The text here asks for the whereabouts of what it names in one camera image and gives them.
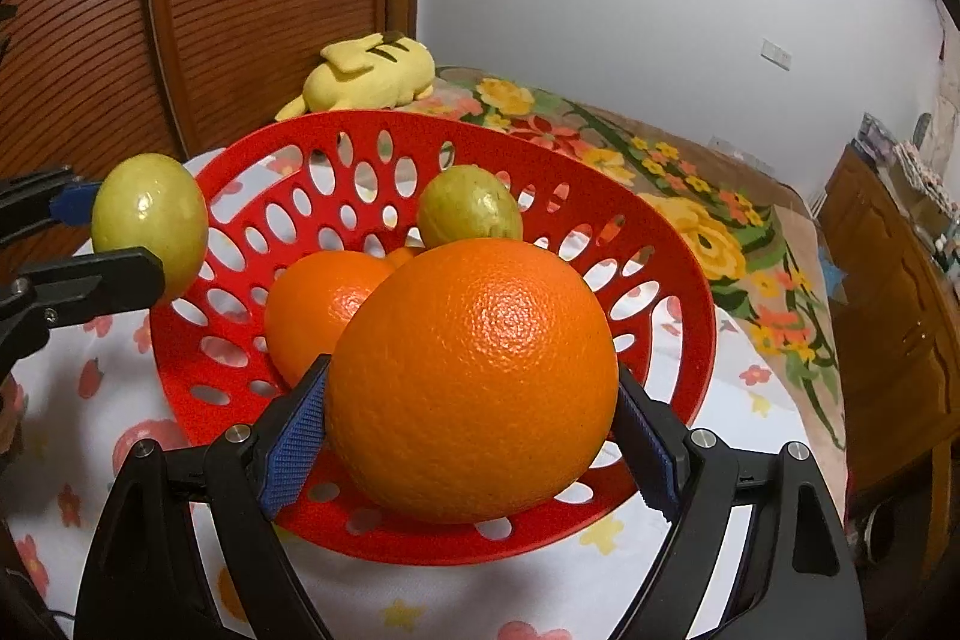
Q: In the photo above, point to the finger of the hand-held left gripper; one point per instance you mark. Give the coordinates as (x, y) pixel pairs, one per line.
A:
(90, 284)
(71, 201)

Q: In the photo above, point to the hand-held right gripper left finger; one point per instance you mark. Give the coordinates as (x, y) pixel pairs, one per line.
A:
(296, 437)

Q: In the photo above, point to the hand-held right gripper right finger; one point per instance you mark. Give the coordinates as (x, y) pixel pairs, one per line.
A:
(651, 456)

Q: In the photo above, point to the yellow-green guava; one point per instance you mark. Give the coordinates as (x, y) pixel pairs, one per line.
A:
(150, 220)

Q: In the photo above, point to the medium orange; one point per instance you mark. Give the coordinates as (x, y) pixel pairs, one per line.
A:
(315, 310)

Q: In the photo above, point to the red perforated plastic basket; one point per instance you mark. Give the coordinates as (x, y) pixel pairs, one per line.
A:
(420, 548)

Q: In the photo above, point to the large orange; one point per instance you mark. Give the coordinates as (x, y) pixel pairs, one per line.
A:
(472, 385)

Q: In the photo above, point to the tiny orange mandarin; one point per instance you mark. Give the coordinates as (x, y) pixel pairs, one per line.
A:
(403, 255)

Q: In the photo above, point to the large green guava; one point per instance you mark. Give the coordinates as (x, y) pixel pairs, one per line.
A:
(469, 205)

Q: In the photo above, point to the metal pot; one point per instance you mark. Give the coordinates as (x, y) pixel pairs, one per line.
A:
(879, 529)

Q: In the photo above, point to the floral blanket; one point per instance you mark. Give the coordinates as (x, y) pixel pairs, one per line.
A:
(675, 212)

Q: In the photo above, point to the blue bag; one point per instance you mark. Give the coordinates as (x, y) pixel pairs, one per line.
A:
(832, 278)

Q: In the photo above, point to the wooden sideboard cabinet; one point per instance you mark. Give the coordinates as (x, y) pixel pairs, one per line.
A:
(885, 310)

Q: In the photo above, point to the yellow plush toy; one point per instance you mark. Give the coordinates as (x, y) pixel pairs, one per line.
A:
(367, 74)

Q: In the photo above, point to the glass jar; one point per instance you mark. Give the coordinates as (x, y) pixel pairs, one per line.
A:
(874, 134)

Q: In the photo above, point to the stack of folded cloths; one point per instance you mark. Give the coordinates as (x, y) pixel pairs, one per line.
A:
(911, 160)

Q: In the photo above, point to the white wall socket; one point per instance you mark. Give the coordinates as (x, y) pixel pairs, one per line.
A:
(777, 54)

